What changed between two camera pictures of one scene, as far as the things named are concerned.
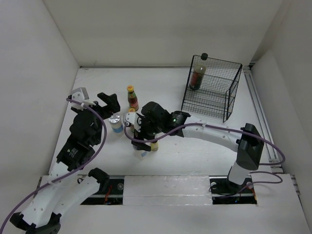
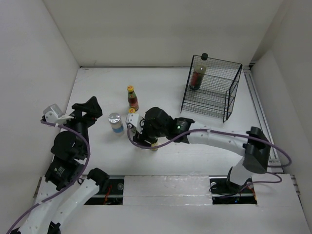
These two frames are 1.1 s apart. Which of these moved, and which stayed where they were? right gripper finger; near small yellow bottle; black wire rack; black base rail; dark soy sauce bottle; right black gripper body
Moved: right gripper finger
Stayed: black base rail; dark soy sauce bottle; black wire rack; near small yellow bottle; right black gripper body
